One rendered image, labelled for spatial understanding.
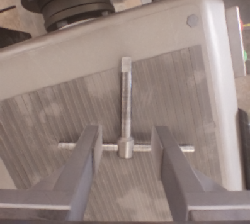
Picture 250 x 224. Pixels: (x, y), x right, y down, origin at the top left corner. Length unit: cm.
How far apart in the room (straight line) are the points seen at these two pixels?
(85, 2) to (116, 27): 20
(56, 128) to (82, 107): 5
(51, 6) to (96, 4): 10
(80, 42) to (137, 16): 8
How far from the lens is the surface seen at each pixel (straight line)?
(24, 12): 87
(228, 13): 37
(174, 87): 26
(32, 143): 32
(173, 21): 26
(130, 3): 76
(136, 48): 25
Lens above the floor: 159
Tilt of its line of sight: 76 degrees down
